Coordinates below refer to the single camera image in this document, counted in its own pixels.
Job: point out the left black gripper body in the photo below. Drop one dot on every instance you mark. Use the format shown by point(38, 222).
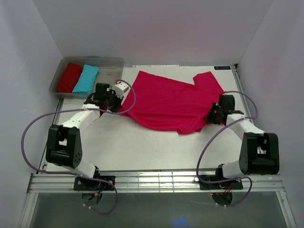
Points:
point(113, 101)

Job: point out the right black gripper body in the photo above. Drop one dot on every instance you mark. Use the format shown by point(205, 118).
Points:
point(213, 117)

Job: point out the pink t shirt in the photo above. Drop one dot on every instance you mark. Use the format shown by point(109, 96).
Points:
point(164, 104)

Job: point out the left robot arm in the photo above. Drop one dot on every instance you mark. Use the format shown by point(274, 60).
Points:
point(64, 147)

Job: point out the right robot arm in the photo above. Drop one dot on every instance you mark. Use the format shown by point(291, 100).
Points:
point(259, 153)

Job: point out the cyan rolled t shirt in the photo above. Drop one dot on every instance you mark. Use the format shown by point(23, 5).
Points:
point(87, 79)

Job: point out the clear plastic bin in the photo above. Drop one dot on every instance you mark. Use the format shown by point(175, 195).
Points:
point(110, 70)

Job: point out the red rolled t shirt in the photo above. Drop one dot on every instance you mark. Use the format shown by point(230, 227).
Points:
point(69, 78)

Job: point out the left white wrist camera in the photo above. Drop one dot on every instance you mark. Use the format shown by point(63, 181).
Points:
point(120, 89)

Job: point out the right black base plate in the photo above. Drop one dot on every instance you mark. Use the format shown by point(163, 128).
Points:
point(233, 185)

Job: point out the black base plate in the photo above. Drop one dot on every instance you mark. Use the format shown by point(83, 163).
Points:
point(233, 185)
point(95, 184)

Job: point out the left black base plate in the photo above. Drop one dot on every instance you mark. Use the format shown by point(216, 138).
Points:
point(95, 184)

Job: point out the aluminium frame rail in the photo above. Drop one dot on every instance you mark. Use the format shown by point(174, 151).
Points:
point(142, 182)

